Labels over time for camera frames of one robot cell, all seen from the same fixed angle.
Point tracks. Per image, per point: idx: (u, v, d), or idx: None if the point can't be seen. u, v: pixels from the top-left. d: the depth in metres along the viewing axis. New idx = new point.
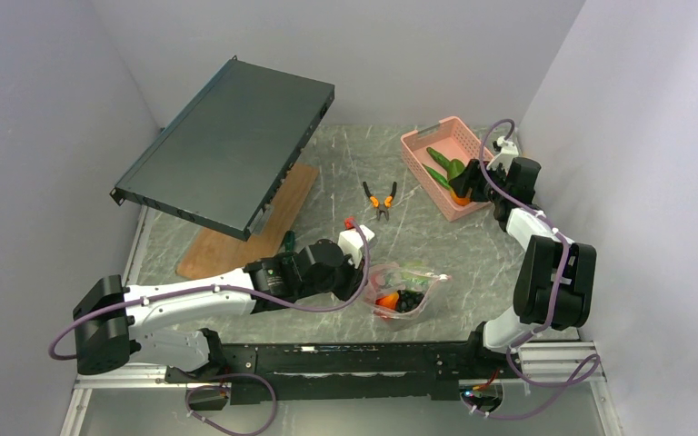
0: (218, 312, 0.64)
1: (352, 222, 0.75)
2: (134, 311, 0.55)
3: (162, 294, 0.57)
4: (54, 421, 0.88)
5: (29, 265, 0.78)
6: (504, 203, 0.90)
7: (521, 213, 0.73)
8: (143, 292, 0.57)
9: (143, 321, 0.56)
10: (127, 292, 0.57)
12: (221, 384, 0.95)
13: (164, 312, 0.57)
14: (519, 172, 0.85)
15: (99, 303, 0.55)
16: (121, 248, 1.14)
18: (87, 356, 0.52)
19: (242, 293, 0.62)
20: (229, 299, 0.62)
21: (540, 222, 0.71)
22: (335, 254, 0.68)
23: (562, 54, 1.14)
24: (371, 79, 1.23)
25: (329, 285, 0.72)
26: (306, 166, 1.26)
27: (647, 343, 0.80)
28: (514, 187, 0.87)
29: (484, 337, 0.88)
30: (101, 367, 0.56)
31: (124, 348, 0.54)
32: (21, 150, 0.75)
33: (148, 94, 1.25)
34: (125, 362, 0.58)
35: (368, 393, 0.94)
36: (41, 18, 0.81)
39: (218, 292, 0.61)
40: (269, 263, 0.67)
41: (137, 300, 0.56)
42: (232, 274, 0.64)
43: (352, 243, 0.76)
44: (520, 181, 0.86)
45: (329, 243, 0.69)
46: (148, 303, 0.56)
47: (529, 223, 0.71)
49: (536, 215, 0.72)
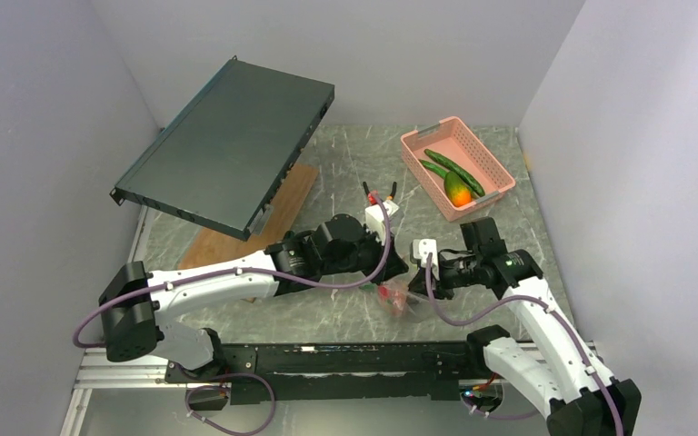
0: (243, 294, 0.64)
1: (374, 195, 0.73)
2: (159, 295, 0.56)
3: (186, 278, 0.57)
4: (54, 421, 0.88)
5: (30, 264, 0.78)
6: (490, 263, 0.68)
7: (529, 305, 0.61)
8: (167, 276, 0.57)
9: (168, 305, 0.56)
10: (151, 276, 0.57)
12: (221, 384, 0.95)
13: (187, 296, 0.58)
14: (475, 228, 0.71)
15: (124, 289, 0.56)
16: (121, 248, 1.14)
18: (116, 345, 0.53)
19: (264, 274, 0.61)
20: (253, 281, 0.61)
21: (559, 328, 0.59)
22: (353, 229, 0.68)
23: (562, 54, 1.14)
24: (371, 81, 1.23)
25: (355, 262, 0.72)
26: (307, 166, 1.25)
27: (646, 345, 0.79)
28: (483, 244, 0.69)
29: (484, 355, 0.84)
30: (130, 354, 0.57)
31: (152, 334, 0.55)
32: (22, 150, 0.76)
33: (148, 94, 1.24)
34: (154, 349, 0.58)
35: (369, 393, 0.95)
36: (42, 19, 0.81)
39: (240, 274, 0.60)
40: (290, 244, 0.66)
41: (161, 284, 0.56)
42: (254, 256, 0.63)
43: (376, 220, 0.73)
44: (482, 233, 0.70)
45: (345, 218, 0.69)
46: (172, 288, 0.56)
47: (545, 328, 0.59)
49: (549, 310, 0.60)
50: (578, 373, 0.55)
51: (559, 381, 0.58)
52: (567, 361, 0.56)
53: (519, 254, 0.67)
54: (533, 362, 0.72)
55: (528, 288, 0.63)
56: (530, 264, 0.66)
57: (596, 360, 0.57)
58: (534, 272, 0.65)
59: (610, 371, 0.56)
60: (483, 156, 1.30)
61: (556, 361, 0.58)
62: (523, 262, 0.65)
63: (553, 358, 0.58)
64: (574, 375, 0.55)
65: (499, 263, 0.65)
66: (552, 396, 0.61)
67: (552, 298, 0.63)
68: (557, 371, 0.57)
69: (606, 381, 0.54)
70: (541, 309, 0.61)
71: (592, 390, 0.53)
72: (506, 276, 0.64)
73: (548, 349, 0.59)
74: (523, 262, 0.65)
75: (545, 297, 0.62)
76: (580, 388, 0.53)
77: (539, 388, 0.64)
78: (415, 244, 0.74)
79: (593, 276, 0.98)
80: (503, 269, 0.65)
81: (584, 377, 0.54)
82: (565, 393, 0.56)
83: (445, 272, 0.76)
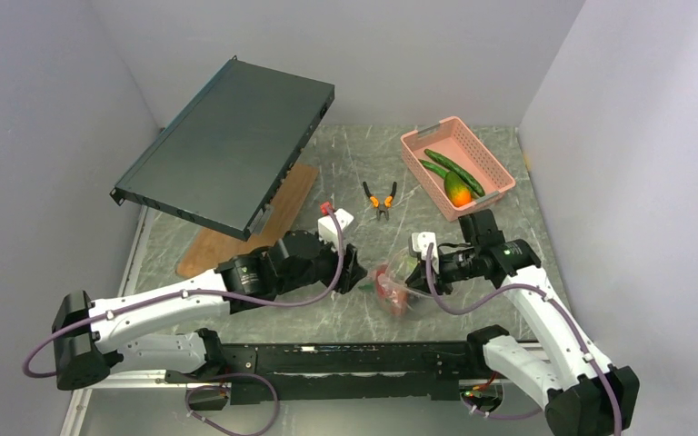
0: (194, 316, 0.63)
1: (326, 208, 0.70)
2: (100, 325, 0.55)
3: (128, 306, 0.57)
4: (54, 422, 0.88)
5: (30, 264, 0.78)
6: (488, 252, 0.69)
7: (527, 293, 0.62)
8: (109, 305, 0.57)
9: (110, 335, 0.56)
10: (94, 306, 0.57)
12: (221, 384, 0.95)
13: (130, 324, 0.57)
14: (473, 219, 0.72)
15: (67, 321, 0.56)
16: (120, 249, 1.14)
18: (63, 376, 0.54)
19: (213, 296, 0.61)
20: (200, 303, 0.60)
21: (557, 316, 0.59)
22: (311, 242, 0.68)
23: (562, 54, 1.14)
24: (371, 81, 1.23)
25: (314, 273, 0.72)
26: (306, 166, 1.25)
27: (648, 345, 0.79)
28: (480, 235, 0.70)
29: (484, 352, 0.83)
30: (81, 381, 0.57)
31: (97, 363, 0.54)
32: (21, 150, 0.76)
33: (148, 94, 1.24)
34: (105, 375, 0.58)
35: (369, 393, 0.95)
36: (42, 18, 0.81)
39: (186, 298, 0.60)
40: (244, 261, 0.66)
41: (101, 314, 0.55)
42: (202, 277, 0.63)
43: (331, 231, 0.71)
44: (478, 225, 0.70)
45: (303, 233, 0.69)
46: (113, 317, 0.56)
47: (543, 317, 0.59)
49: (546, 298, 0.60)
50: (574, 361, 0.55)
51: (558, 369, 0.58)
52: (565, 348, 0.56)
53: (517, 244, 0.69)
54: (531, 357, 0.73)
55: (524, 276, 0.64)
56: (527, 253, 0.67)
57: (594, 347, 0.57)
58: (532, 262, 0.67)
59: (609, 358, 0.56)
60: (483, 155, 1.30)
61: (554, 350, 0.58)
62: (520, 252, 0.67)
63: (552, 346, 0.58)
64: (573, 363, 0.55)
65: (500, 252, 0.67)
66: (550, 386, 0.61)
67: (550, 285, 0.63)
68: (557, 360, 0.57)
69: (603, 368, 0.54)
70: (539, 297, 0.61)
71: (590, 377, 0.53)
72: (503, 262, 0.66)
73: (545, 338, 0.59)
74: (521, 252, 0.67)
75: (544, 285, 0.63)
76: (577, 375, 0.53)
77: (537, 381, 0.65)
78: (414, 238, 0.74)
79: (593, 276, 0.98)
80: (502, 258, 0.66)
81: (583, 365, 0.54)
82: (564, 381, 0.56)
83: (444, 266, 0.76)
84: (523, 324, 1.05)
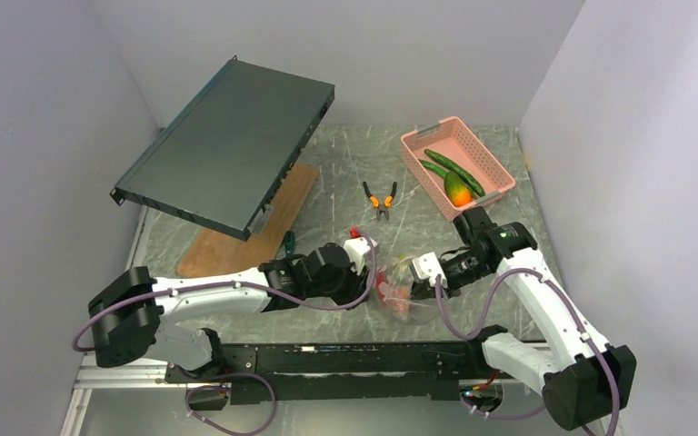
0: (234, 306, 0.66)
1: (357, 231, 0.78)
2: (164, 301, 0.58)
3: (191, 286, 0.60)
4: (54, 422, 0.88)
5: (30, 264, 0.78)
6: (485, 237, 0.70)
7: (524, 276, 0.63)
8: (171, 283, 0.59)
9: (172, 311, 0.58)
10: (154, 282, 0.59)
12: (221, 384, 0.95)
13: (190, 303, 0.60)
14: (466, 215, 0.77)
15: (127, 292, 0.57)
16: (120, 248, 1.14)
18: (113, 347, 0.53)
19: (259, 290, 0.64)
20: (248, 294, 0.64)
21: (554, 297, 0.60)
22: (343, 258, 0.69)
23: (563, 54, 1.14)
24: (370, 81, 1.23)
25: (336, 286, 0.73)
26: (306, 166, 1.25)
27: (648, 345, 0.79)
28: (474, 227, 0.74)
29: (484, 351, 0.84)
30: (118, 358, 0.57)
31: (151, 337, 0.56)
32: (21, 150, 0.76)
33: (148, 94, 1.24)
34: (141, 354, 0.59)
35: (368, 393, 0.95)
36: (42, 19, 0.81)
39: (238, 287, 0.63)
40: (281, 263, 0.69)
41: (167, 290, 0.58)
42: (248, 272, 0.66)
43: (357, 251, 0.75)
44: (472, 218, 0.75)
45: (335, 246, 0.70)
46: (176, 294, 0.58)
47: (541, 299, 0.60)
49: (543, 279, 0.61)
50: (573, 340, 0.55)
51: (555, 351, 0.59)
52: (562, 328, 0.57)
53: (513, 228, 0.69)
54: (529, 350, 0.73)
55: (520, 260, 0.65)
56: (523, 236, 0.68)
57: (592, 327, 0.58)
58: (529, 244, 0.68)
59: (606, 338, 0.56)
60: (483, 154, 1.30)
61: (552, 331, 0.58)
62: (516, 234, 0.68)
63: (550, 328, 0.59)
64: (570, 343, 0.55)
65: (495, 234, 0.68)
66: (547, 371, 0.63)
67: (546, 267, 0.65)
68: (554, 341, 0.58)
69: (601, 347, 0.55)
70: (536, 278, 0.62)
71: (587, 356, 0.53)
72: (500, 246, 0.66)
73: (544, 319, 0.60)
74: (517, 234, 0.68)
75: (540, 266, 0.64)
76: (574, 355, 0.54)
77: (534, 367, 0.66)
78: (416, 263, 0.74)
79: (593, 276, 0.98)
80: (498, 240, 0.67)
81: (580, 344, 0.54)
82: (562, 362, 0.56)
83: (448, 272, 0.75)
84: (523, 325, 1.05)
